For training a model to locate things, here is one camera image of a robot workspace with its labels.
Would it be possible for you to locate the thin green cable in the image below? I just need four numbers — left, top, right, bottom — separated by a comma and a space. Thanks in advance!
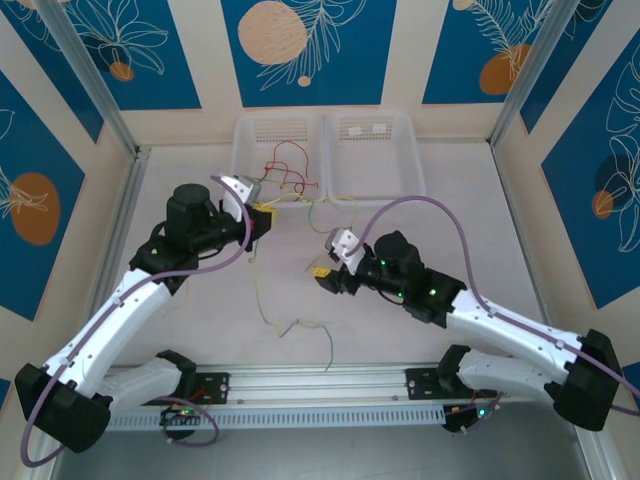
277, 197, 362, 374

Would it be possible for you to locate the thin yellow cable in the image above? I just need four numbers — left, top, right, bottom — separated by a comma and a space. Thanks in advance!
248, 192, 359, 337

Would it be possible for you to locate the white plastic basket with stickers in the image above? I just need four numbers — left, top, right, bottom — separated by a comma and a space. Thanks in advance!
324, 109, 427, 209

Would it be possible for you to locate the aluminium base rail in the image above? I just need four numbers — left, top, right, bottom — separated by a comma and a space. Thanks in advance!
99, 360, 556, 414

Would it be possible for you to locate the aluminium side rail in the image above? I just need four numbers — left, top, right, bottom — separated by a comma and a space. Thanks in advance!
491, 143, 567, 351
74, 146, 152, 371

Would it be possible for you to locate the thin red cable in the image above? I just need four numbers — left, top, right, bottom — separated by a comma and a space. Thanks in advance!
257, 141, 321, 199

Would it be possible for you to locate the plain white plastic basket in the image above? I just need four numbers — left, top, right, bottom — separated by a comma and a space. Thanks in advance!
228, 112, 327, 210

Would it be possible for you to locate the white slotted cable duct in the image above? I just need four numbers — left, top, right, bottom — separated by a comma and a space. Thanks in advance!
107, 404, 446, 433

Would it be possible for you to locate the aluminium frame post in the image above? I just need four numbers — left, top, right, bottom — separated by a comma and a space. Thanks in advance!
37, 0, 140, 157
488, 0, 585, 147

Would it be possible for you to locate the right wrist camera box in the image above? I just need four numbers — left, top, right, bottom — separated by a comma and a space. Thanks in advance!
326, 225, 369, 274

